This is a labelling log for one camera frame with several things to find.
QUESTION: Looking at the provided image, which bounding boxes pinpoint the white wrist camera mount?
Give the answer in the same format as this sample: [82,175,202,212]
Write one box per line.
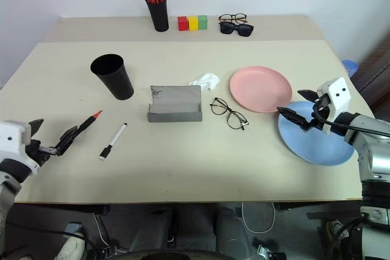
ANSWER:
[0,119,40,177]
[316,77,352,136]

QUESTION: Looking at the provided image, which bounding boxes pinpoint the tall black pen holder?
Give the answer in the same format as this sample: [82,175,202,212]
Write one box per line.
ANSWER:
[145,0,170,33]

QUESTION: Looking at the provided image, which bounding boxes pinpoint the white marker with black cap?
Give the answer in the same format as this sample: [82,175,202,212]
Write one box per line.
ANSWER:
[97,122,129,162]

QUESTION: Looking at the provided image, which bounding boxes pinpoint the white sneaker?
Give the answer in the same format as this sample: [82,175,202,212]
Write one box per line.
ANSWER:
[54,236,87,260]

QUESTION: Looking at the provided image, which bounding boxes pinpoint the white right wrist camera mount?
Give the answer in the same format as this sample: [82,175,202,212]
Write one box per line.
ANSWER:
[316,77,352,136]

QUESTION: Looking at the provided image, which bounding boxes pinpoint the blue round container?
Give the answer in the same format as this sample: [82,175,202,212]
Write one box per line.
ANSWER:
[341,59,360,79]

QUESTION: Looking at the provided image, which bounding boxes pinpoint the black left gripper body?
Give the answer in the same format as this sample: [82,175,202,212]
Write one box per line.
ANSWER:
[25,139,59,168]

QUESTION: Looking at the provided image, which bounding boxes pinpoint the silver and black connector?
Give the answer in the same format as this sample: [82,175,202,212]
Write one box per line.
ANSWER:
[256,244,288,260]

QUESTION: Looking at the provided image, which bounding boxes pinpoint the pink plate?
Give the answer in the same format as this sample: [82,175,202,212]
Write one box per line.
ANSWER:
[229,65,294,114]

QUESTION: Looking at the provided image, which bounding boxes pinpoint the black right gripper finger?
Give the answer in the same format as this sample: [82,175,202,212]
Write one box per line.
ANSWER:
[297,89,319,103]
[276,106,309,130]

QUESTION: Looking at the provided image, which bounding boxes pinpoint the grey blue power adapter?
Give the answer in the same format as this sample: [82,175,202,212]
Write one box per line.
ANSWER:
[65,222,83,234]

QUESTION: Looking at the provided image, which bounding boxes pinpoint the wide black plastic cup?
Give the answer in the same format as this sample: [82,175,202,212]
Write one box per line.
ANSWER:
[90,54,135,101]

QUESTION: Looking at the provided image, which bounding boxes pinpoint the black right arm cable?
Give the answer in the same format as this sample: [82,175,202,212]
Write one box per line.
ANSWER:
[313,106,390,139]

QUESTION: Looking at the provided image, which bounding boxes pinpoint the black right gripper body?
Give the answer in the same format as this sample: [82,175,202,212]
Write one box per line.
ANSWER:
[305,93,333,132]

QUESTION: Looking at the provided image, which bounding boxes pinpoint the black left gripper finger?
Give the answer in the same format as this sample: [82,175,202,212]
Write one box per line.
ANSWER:
[55,125,79,156]
[29,118,45,145]

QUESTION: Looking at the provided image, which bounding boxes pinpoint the white cloth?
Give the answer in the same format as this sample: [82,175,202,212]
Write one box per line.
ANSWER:
[188,72,221,93]

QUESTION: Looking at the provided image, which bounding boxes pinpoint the brown-framed clear glasses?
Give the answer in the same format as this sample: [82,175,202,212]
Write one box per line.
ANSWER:
[218,13,248,25]

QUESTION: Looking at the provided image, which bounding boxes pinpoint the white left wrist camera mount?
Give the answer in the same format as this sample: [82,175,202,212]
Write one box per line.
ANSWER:
[0,119,40,177]

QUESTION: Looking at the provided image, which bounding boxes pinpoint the black sunglasses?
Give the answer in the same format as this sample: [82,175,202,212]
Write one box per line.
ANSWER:
[219,22,255,38]

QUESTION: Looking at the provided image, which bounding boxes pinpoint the dark brown wooden panel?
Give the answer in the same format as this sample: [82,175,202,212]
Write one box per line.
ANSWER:
[350,37,390,118]

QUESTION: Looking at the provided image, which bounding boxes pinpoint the grey and white shoe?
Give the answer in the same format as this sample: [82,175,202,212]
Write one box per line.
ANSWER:
[324,219,349,240]

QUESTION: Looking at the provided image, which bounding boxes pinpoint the thin black-framed clear glasses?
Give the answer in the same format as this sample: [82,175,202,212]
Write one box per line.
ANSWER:
[209,97,250,132]

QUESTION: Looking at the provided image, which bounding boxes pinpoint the white cable loop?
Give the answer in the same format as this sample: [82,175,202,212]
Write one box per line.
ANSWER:
[241,202,277,234]

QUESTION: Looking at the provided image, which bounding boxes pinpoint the blue plate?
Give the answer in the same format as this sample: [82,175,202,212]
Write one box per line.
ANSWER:
[277,100,356,167]

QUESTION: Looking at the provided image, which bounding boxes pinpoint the grey glasses case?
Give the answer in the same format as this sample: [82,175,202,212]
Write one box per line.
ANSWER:
[147,85,204,124]

